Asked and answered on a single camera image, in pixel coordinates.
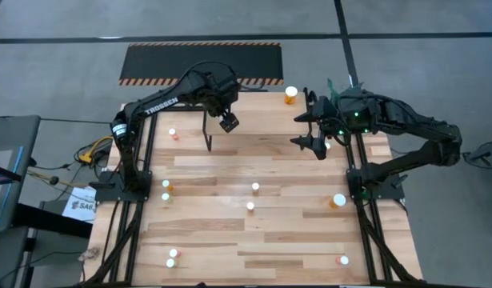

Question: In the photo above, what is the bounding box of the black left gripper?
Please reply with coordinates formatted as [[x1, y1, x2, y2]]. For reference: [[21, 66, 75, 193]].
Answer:
[[207, 94, 241, 134]]

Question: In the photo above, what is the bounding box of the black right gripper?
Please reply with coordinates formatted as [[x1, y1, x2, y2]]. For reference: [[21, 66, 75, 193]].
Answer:
[[290, 95, 350, 160]]

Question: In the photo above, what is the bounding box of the large orange pill bottle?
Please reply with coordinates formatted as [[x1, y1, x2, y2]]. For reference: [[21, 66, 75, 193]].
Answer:
[[284, 86, 299, 106], [329, 193, 347, 210]]

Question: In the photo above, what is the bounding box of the green plant in white pot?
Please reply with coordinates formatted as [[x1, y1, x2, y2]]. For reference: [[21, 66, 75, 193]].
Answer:
[[326, 78, 366, 97]]

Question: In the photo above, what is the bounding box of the black hazard-striped floor mat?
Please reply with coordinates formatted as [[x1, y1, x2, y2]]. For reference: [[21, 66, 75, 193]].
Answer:
[[118, 42, 285, 86]]

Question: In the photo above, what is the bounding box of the printed white paper sheet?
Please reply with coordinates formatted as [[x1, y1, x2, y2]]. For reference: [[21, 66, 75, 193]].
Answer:
[[62, 186, 98, 223]]

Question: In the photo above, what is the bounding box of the grey office chair base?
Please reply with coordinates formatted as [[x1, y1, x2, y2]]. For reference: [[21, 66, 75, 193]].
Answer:
[[462, 138, 492, 170]]

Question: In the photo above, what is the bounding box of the brown crumpled lump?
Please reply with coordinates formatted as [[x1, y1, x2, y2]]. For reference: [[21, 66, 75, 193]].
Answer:
[[78, 246, 101, 262]]

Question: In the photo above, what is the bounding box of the black bench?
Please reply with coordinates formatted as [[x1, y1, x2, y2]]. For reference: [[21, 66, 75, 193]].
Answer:
[[13, 202, 94, 240]]

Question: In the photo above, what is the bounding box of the grey office desk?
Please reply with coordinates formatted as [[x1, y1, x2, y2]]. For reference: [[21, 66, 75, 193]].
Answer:
[[0, 114, 42, 235]]

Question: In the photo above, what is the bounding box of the wooden shelf black metal frame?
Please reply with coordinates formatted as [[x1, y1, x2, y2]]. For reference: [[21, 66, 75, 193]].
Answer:
[[201, 90, 314, 152]]

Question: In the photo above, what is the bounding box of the black aluminium rig frame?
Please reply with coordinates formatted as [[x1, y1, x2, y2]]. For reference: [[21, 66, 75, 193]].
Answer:
[[344, 131, 425, 286], [83, 102, 158, 287]]

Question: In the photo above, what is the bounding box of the yellow cable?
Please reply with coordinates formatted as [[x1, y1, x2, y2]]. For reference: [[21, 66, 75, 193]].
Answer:
[[78, 135, 114, 164]]

